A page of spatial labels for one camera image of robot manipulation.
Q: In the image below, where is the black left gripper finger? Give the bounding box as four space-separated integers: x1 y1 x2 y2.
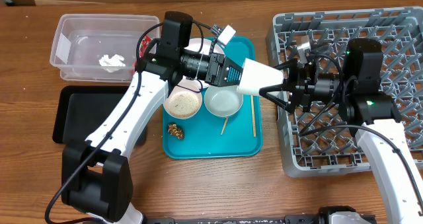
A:
227 58 243 73
220 74 241 87

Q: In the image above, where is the clear plastic bin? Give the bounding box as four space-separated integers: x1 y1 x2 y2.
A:
50 14 159 83

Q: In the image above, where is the white cup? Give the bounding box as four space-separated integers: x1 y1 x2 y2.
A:
237 58 284 96

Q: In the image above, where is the red snack wrapper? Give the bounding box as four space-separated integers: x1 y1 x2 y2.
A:
138 36 152 58

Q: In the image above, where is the teal serving tray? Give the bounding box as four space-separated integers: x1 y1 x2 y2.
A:
161 36 264 160

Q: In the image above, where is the black tray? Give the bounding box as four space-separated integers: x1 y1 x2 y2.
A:
52 85 128 144

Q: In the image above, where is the white napkin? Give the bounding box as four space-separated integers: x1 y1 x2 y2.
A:
98 54 126 73

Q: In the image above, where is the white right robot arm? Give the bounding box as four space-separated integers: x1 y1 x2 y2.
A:
259 38 422 223

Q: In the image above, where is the grey bowl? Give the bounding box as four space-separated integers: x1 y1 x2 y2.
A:
204 85 243 118

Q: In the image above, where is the brown food scrap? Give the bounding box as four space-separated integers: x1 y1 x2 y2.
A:
168 123 184 140

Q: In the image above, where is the pink bowl with rice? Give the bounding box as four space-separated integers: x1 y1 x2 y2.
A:
163 85 202 120

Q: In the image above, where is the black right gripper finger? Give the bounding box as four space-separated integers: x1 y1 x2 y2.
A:
259 84 294 113
274 58 297 82

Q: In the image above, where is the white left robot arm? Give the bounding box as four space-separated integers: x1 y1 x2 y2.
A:
54 11 243 223

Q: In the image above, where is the black rail at table edge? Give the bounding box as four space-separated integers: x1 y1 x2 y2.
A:
141 205 377 224

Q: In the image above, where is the white round plate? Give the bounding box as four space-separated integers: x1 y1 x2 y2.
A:
179 38 225 91

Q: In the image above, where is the grey dishwasher rack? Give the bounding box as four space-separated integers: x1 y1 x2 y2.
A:
266 7 422 177

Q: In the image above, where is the left wooden chopstick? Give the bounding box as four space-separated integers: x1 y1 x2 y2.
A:
221 117 229 135

